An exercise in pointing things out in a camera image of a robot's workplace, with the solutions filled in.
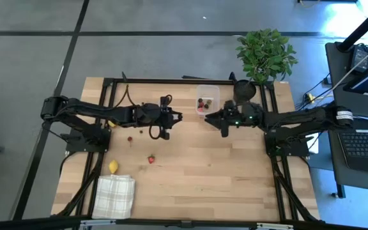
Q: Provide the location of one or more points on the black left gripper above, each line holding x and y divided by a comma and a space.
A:
152, 115

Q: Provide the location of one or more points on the black plant pot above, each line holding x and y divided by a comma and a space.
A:
244, 91

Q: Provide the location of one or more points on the white checkered cloth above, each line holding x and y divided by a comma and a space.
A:
113, 198

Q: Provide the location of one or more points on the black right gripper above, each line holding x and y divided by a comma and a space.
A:
241, 116

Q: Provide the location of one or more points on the yellow plug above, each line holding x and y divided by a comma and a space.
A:
310, 96

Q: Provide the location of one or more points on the yellow lemon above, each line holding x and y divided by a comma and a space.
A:
113, 167

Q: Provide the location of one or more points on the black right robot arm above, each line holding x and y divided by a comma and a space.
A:
299, 118

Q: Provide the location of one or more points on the silver frame bracket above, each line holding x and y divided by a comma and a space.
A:
275, 226
97, 222

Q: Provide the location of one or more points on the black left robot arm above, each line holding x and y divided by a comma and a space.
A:
91, 110

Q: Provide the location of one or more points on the black diagonal pole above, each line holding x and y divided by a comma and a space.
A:
363, 27

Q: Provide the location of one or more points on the clear plastic tupperware container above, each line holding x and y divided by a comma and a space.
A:
212, 92

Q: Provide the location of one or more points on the black laptop keyboard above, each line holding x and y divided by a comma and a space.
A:
366, 147

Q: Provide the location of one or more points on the dark grey desk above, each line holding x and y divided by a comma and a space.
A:
363, 182
340, 96

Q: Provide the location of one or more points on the black power adapter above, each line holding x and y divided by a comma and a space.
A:
359, 57

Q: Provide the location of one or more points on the green leafy plant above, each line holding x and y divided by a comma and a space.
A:
264, 54

